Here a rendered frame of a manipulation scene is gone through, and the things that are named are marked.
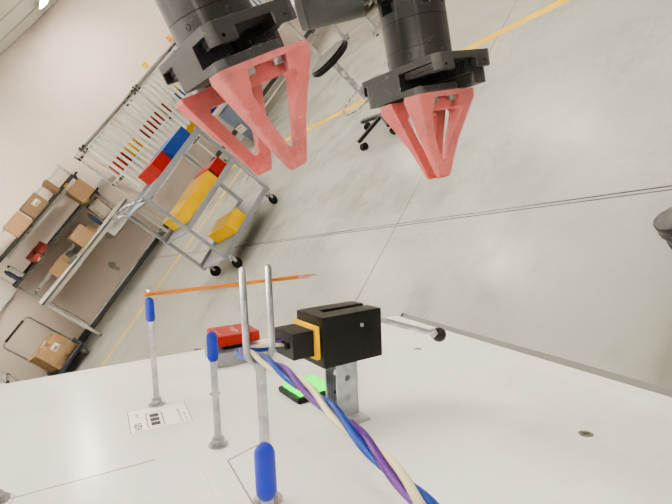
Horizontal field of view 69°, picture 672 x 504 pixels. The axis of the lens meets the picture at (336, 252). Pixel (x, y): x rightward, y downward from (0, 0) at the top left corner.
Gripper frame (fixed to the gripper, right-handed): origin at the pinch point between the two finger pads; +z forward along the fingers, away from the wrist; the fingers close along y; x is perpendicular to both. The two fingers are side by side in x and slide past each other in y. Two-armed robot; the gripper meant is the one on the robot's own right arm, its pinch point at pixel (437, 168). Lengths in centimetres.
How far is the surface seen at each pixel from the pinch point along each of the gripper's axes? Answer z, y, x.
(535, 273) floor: 52, -78, 117
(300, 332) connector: 9.3, 1.3, -17.8
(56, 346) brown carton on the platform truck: 164, -710, -39
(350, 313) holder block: 9.2, 2.0, -13.6
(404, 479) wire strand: 7.6, 21.9, -24.9
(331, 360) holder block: 12.1, 2.0, -16.1
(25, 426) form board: 13.8, -14.5, -37.0
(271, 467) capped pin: 7.9, 17.2, -27.5
